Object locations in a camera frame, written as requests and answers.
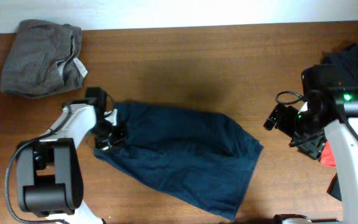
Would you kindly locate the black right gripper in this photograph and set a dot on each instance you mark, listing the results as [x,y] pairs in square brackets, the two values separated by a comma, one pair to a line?
[311,147]

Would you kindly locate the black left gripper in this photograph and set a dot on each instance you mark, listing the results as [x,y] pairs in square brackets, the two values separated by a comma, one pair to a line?
[102,145]

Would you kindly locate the dark blue shorts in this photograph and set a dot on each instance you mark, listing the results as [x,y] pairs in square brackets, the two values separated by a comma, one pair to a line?
[204,159]

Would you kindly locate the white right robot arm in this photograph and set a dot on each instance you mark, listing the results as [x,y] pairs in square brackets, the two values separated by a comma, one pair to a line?
[343,139]

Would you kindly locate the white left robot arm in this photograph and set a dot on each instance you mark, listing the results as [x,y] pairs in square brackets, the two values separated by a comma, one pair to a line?
[48,174]

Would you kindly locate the red mesh garment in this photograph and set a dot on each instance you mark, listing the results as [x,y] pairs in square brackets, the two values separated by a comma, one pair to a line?
[327,157]

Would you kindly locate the black garment pile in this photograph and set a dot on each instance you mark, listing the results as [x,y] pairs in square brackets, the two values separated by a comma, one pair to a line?
[353,59]

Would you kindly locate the folded grey shorts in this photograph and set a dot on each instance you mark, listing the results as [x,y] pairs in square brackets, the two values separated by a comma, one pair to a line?
[43,60]

